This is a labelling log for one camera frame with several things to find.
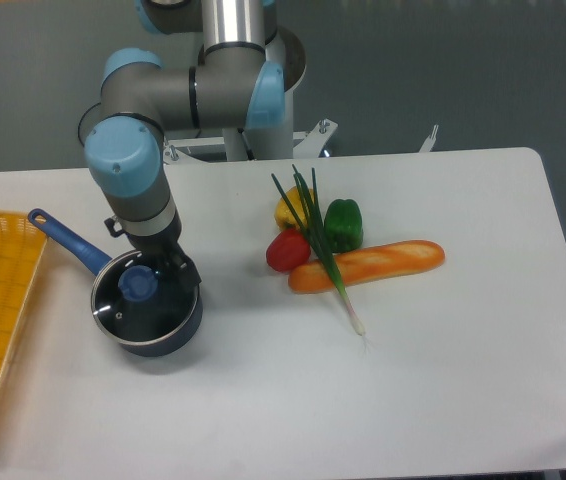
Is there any green bell pepper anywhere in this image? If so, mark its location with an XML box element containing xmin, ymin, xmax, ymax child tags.
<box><xmin>324</xmin><ymin>199</ymin><xmax>364</xmax><ymax>253</ymax></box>

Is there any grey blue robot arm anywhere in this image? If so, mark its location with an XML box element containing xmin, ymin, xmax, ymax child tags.
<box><xmin>84</xmin><ymin>1</ymin><xmax>286</xmax><ymax>291</ymax></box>

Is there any orange baguette bread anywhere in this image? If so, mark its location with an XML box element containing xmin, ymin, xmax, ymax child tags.
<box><xmin>288</xmin><ymin>240</ymin><xmax>446</xmax><ymax>294</ymax></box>

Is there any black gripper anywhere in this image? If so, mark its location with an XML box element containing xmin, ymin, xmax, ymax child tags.
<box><xmin>104</xmin><ymin>216</ymin><xmax>201</xmax><ymax>290</ymax></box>

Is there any green spring onion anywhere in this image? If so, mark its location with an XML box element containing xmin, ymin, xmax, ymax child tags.
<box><xmin>271</xmin><ymin>165</ymin><xmax>372</xmax><ymax>352</ymax></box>

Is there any white table bracket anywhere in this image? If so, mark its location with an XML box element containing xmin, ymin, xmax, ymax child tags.
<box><xmin>419</xmin><ymin>124</ymin><xmax>439</xmax><ymax>153</ymax></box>

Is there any glass lid blue knob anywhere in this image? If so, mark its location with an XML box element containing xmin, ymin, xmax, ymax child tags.
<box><xmin>91</xmin><ymin>251</ymin><xmax>203</xmax><ymax>357</ymax></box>

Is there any blue saucepan with handle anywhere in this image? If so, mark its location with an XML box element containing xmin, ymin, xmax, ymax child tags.
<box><xmin>28</xmin><ymin>209</ymin><xmax>203</xmax><ymax>357</ymax></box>

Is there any red bell pepper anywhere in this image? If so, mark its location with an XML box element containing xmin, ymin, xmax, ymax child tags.
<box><xmin>266</xmin><ymin>229</ymin><xmax>311</xmax><ymax>273</ymax></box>

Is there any black power cable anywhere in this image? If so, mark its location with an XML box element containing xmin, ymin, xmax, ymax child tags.
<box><xmin>77</xmin><ymin>102</ymin><xmax>104</xmax><ymax>146</ymax></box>

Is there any yellow bell pepper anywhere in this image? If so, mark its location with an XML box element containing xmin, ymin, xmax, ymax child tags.
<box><xmin>274</xmin><ymin>187</ymin><xmax>308</xmax><ymax>231</ymax></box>

